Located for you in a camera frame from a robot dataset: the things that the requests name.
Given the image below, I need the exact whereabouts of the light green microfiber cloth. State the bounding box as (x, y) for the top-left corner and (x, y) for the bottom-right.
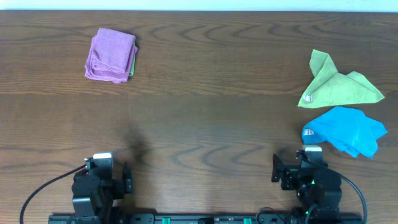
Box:
(298, 49), (384, 109)

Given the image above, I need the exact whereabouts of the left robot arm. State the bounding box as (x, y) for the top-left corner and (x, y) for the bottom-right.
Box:
(70, 159), (132, 224)

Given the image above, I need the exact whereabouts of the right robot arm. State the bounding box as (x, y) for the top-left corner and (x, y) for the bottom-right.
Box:
(271, 150), (342, 223)

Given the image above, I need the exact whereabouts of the crumpled blue cloth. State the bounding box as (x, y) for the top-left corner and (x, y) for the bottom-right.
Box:
(302, 106), (387, 158)

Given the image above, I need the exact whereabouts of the folded green cloth under purple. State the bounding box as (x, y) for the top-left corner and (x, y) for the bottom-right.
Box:
(129, 40), (138, 77)

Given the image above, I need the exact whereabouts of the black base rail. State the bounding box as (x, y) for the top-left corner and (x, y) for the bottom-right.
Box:
(48, 213), (363, 224)

